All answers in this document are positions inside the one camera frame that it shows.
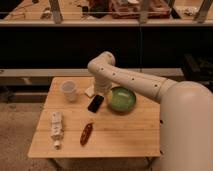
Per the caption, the white tube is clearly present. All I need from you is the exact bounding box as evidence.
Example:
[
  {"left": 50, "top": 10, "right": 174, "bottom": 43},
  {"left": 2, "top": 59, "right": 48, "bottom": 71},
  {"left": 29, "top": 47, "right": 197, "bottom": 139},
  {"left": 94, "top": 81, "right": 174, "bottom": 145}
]
[{"left": 51, "top": 112, "right": 63, "bottom": 149}]

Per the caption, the green bowl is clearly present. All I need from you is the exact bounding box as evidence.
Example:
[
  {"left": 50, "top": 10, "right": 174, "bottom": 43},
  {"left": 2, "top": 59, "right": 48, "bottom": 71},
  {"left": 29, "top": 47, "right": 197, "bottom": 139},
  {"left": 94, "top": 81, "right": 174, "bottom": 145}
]
[{"left": 107, "top": 86, "right": 136, "bottom": 112}]

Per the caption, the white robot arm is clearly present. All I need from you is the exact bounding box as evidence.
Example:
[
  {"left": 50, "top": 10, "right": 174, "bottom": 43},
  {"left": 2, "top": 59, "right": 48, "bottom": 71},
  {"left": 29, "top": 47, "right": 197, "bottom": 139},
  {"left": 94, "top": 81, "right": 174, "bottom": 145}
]
[{"left": 87, "top": 51, "right": 213, "bottom": 171}]

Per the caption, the translucent plastic cup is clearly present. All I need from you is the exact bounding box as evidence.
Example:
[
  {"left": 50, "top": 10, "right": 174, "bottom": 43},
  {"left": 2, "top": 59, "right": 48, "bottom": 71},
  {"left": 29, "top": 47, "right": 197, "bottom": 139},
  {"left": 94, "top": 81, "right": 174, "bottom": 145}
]
[{"left": 60, "top": 80, "right": 77, "bottom": 102}]

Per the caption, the dark shelf unit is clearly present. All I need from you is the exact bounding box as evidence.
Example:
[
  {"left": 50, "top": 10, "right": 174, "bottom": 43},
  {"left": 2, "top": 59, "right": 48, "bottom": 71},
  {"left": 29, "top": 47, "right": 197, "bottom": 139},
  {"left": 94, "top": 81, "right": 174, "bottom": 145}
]
[{"left": 0, "top": 0, "right": 213, "bottom": 69}]

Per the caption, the black eraser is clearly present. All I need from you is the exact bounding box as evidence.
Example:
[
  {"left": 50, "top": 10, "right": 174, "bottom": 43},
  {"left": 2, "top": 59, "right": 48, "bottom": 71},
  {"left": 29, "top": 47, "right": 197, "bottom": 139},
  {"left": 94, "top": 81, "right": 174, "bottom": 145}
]
[{"left": 88, "top": 95, "right": 104, "bottom": 113}]

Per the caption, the red brown oblong object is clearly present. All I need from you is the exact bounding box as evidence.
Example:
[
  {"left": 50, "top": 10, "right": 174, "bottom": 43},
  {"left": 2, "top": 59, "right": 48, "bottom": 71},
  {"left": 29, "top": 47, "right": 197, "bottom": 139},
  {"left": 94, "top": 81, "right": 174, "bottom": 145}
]
[{"left": 80, "top": 123, "right": 93, "bottom": 146}]

